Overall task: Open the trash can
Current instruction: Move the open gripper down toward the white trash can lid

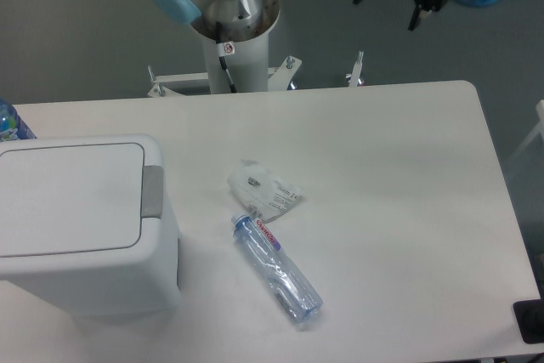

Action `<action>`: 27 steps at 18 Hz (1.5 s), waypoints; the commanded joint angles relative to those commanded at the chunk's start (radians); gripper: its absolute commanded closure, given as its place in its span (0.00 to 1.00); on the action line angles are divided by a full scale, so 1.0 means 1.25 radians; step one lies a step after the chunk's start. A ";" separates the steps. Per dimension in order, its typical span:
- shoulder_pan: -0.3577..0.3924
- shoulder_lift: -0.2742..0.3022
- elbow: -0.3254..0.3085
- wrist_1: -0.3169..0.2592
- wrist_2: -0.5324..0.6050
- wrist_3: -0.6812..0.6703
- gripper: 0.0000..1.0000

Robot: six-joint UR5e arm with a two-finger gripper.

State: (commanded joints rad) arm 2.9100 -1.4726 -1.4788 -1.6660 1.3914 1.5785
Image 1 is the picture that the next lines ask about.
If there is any grey lid push button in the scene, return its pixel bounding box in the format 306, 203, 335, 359
140, 165, 164, 218

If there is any white plastic trash can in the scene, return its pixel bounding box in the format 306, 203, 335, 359
1, 134, 181, 316

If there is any white trash can lid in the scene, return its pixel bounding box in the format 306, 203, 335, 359
1, 144, 145, 257

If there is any clear plastic packaging bag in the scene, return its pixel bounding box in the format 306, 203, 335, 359
227, 160, 303, 223

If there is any empty clear plastic bottle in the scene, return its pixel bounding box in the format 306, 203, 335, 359
231, 213, 324, 331

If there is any black device at table edge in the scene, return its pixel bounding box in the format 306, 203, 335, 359
513, 299, 543, 344

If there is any blue labelled bottle at left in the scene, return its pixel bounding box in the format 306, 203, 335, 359
1, 99, 37, 142

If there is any white levelling foot bracket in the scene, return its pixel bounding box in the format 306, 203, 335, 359
345, 50, 365, 88

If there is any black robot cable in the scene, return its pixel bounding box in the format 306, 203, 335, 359
214, 21, 238, 94

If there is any white frame at right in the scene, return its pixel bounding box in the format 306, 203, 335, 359
507, 100, 543, 172

